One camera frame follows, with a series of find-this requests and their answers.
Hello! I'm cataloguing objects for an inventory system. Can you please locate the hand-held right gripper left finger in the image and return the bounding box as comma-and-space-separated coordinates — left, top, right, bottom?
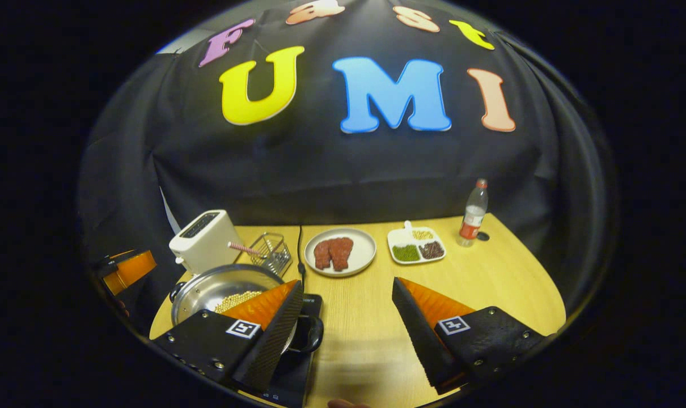
152, 279, 304, 393

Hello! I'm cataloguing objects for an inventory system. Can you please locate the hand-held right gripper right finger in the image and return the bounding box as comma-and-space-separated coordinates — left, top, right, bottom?
392, 277, 548, 396

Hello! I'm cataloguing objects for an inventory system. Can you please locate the black induction cooktop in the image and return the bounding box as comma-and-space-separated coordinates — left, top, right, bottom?
247, 294, 324, 408

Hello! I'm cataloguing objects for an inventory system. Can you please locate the stainless steel pot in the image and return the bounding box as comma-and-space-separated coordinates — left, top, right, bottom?
169, 263, 325, 355

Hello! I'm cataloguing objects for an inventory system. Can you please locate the pile of soybeans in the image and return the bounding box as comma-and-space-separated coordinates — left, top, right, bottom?
214, 291, 262, 314

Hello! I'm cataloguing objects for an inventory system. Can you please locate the white toaster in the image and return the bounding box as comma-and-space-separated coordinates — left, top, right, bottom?
169, 210, 245, 276

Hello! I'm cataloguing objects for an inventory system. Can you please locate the raw meat slice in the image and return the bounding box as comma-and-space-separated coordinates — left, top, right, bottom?
314, 240, 333, 270
329, 237, 354, 271

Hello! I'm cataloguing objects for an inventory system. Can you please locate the white divided dish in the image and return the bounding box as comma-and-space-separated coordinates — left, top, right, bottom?
387, 221, 447, 265

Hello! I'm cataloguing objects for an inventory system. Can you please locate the round white plate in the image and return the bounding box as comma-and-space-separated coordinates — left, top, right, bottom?
304, 228, 377, 277

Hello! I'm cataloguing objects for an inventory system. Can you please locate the plastic water bottle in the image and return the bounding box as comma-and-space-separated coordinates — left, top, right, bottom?
456, 178, 489, 248

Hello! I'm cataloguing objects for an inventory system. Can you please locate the metal wire basket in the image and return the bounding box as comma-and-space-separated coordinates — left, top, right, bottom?
248, 232, 293, 277

